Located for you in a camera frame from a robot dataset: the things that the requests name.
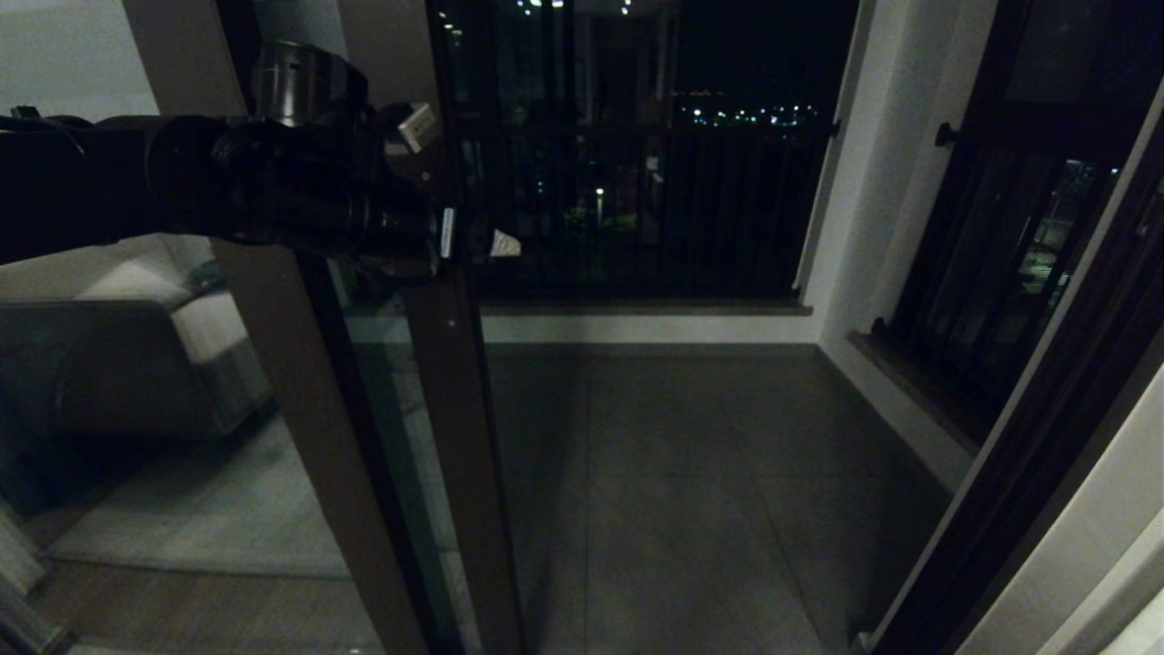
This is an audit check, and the recessed door handle plate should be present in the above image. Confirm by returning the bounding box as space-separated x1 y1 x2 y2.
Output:
423 273 462 330

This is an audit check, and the brown framed sliding glass door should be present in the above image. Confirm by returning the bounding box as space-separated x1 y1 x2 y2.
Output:
246 0 527 655

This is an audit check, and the light grey sofa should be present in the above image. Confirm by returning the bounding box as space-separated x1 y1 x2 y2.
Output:
0 232 271 438

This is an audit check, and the brown framed fixed glass panel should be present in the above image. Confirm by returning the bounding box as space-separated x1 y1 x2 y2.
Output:
0 0 428 655

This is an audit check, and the wide black balcony railing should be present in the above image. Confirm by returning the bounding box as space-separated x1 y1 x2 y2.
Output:
446 114 838 299

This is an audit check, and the grey rug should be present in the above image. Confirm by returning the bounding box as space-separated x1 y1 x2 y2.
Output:
45 414 351 580

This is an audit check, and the short grey stone sill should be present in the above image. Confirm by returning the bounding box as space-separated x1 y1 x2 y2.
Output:
848 329 983 456

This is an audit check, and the dark brown window frame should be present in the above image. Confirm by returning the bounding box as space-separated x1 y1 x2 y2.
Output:
887 0 1164 438

